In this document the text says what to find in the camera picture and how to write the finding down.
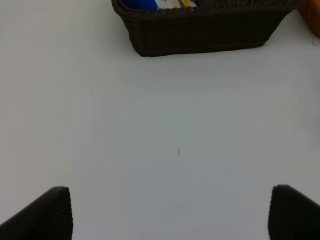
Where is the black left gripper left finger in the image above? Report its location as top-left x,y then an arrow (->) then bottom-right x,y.
0,186 -> 73,240

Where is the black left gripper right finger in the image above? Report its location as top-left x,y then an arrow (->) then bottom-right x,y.
267,184 -> 320,240

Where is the white bottle with blue cap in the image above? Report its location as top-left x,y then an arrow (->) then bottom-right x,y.
122,0 -> 197,12

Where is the dark brown wicker basket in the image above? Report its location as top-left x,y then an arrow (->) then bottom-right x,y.
111,0 -> 303,57

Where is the orange wicker basket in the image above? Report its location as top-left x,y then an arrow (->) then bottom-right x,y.
298,0 -> 320,38

